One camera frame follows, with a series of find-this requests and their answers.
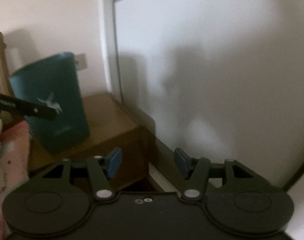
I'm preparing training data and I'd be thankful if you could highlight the brown wooden nightstand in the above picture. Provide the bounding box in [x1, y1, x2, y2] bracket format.
[28, 94, 155, 192]

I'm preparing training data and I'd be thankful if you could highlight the wall socket with red dot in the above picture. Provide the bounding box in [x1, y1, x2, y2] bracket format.
[75, 53, 87, 70]

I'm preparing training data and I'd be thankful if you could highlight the teal plastic trash bin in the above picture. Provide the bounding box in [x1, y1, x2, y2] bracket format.
[8, 52, 90, 155]

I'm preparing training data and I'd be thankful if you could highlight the pink white plush toy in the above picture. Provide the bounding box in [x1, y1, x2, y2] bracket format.
[0, 121, 30, 239]

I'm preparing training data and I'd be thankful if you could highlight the white wardrobe door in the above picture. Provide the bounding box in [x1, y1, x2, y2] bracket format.
[99, 0, 304, 186]

